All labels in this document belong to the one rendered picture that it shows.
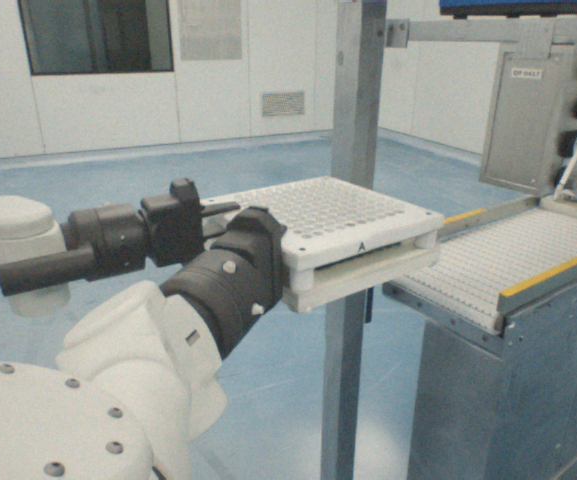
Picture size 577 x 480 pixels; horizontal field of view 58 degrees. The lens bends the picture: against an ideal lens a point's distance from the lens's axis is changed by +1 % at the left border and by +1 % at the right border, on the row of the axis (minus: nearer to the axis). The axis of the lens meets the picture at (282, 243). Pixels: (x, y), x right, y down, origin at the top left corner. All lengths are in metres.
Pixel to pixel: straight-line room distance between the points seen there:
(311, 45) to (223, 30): 1.10
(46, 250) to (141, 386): 0.36
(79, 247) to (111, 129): 5.22
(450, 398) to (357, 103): 0.68
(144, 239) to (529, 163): 0.53
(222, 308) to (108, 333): 0.13
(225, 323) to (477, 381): 0.80
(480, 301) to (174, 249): 0.54
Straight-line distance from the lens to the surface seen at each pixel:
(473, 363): 1.15
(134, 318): 0.34
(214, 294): 0.44
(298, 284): 0.58
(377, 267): 0.65
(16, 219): 0.62
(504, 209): 1.36
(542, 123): 0.79
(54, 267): 0.60
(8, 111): 5.75
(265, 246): 0.52
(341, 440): 1.27
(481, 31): 0.84
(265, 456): 1.80
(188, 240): 0.66
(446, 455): 1.33
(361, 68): 0.92
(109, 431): 0.17
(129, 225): 0.63
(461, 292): 0.96
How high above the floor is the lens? 1.28
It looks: 23 degrees down
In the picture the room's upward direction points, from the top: straight up
